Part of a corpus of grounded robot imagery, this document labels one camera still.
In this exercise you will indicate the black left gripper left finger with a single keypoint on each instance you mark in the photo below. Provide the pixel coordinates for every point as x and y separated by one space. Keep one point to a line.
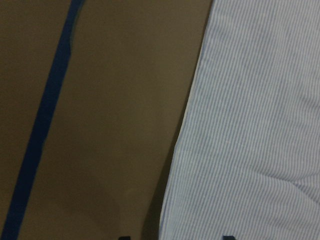
124 238

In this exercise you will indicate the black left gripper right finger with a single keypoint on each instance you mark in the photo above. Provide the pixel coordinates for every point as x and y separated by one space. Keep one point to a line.
228 237

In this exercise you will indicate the light blue striped shirt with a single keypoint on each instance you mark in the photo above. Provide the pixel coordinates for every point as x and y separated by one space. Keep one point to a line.
246 162

